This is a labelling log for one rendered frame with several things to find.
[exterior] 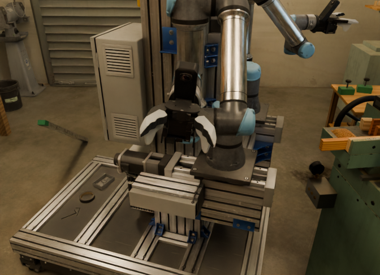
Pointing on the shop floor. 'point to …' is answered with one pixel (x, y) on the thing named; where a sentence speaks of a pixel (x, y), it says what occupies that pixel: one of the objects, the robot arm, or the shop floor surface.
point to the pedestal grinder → (17, 47)
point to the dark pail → (10, 95)
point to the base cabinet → (346, 235)
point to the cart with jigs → (346, 93)
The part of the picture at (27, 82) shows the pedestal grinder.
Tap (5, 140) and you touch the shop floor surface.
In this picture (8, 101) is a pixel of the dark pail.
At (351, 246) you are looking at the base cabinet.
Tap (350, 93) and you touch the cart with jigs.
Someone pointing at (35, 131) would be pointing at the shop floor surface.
